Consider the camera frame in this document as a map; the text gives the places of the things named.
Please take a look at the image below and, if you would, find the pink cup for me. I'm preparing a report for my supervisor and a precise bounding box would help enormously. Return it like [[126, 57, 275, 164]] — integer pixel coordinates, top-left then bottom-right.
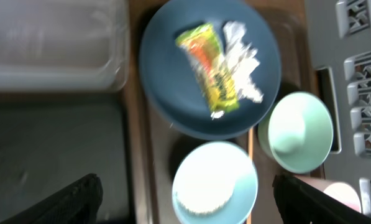
[[295, 175, 362, 213]]

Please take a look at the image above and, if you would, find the light blue bowl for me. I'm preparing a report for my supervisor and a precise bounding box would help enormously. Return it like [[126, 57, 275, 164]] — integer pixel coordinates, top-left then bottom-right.
[[172, 141, 259, 224]]

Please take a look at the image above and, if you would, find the grey dishwasher rack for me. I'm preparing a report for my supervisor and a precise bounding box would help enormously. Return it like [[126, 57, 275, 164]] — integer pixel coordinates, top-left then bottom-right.
[[305, 0, 371, 218]]

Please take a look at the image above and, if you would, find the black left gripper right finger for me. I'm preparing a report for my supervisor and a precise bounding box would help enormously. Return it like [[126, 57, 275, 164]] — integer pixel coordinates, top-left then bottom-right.
[[272, 174, 371, 224]]

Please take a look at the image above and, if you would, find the white tissue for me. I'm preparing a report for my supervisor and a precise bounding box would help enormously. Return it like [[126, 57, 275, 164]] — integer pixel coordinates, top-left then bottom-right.
[[211, 21, 263, 119]]

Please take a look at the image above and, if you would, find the clear plastic bin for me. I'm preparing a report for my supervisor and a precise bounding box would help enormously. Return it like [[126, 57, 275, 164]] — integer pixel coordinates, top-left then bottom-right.
[[0, 0, 130, 92]]

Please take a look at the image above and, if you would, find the mint green bowl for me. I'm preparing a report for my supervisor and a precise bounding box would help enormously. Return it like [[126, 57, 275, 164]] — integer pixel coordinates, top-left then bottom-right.
[[257, 91, 334, 174]]

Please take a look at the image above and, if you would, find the black tray bin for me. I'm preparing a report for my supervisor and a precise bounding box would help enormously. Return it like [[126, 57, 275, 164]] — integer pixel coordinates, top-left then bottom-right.
[[0, 96, 132, 223]]

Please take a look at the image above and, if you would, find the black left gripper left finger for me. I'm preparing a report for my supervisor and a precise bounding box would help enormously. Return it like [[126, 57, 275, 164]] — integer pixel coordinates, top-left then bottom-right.
[[1, 174, 103, 224]]

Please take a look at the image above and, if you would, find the dark blue plate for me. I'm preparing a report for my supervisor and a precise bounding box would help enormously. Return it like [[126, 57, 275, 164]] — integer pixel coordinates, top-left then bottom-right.
[[139, 0, 282, 140]]

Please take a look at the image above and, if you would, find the yellow green snack wrapper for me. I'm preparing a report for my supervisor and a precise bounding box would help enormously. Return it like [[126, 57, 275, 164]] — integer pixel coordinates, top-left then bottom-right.
[[175, 23, 239, 119]]

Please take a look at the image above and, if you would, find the white rice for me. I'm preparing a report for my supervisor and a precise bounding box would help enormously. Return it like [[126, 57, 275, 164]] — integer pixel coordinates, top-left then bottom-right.
[[174, 142, 240, 215]]

